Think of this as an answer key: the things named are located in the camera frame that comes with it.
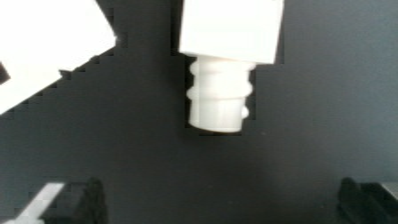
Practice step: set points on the white square tabletop part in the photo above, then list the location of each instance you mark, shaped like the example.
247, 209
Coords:
55, 33

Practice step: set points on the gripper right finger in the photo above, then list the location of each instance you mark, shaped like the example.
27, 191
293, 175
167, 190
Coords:
368, 202

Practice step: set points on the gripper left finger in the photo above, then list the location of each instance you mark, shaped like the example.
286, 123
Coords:
68, 203

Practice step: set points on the white table leg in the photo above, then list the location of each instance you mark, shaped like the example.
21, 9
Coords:
229, 39

